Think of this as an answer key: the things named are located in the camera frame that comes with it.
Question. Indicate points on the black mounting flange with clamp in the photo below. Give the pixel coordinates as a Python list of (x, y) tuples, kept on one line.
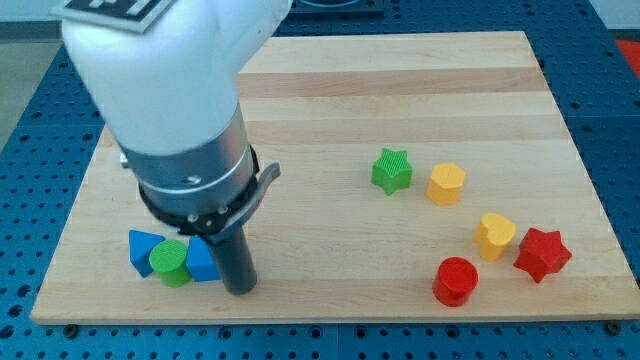
[(216, 211)]

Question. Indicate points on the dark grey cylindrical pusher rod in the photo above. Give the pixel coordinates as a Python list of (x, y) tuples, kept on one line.
[(233, 261)]

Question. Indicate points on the blue cube block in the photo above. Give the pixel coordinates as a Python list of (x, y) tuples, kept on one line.
[(200, 262)]

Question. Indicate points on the green cylinder block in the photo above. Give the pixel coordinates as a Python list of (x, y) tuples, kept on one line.
[(168, 260)]

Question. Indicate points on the blue triangle block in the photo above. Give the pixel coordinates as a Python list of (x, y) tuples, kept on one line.
[(141, 245)]

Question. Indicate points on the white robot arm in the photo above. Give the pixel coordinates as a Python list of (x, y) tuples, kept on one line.
[(163, 75)]

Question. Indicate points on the green star block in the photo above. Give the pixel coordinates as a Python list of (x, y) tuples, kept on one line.
[(392, 171)]

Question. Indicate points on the light wooden board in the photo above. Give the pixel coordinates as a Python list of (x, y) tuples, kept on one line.
[(331, 247)]

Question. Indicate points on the red cylinder block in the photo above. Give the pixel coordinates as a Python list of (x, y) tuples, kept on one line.
[(455, 281)]

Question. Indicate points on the yellow hexagon block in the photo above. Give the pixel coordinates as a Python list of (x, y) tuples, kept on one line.
[(445, 184)]

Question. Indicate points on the fiducial marker tag plate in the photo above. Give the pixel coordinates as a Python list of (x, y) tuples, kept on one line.
[(128, 15)]

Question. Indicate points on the yellow heart block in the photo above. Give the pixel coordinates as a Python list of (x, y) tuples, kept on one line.
[(493, 234)]

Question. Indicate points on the red star block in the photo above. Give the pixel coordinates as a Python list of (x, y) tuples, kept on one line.
[(542, 253)]

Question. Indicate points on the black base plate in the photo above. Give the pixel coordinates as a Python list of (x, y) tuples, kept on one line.
[(314, 8)]

